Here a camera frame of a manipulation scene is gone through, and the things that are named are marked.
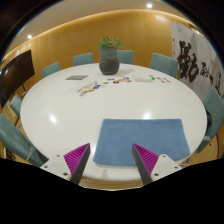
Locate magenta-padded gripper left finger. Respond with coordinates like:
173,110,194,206
39,142,92,185

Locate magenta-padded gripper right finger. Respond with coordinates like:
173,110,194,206
131,143,184,186

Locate blue towel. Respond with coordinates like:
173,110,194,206
92,118,191,168

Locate colourful sticker sheet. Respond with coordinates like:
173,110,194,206
76,80,108,97

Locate small round coloured stickers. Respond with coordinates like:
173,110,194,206
156,77,173,84

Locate flat white box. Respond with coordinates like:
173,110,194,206
132,73,154,83

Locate flat grey tablet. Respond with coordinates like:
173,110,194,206
65,74,89,81

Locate row of small colourful cards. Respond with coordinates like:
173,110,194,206
107,76,132,84

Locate black television screen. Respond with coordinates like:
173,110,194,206
0,49,36,108

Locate teal chairs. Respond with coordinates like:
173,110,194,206
0,49,224,168

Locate white calligraphy folding screen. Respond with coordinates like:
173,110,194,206
169,21,224,101

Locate potted plant in grey pot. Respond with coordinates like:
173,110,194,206
96,36,125,76

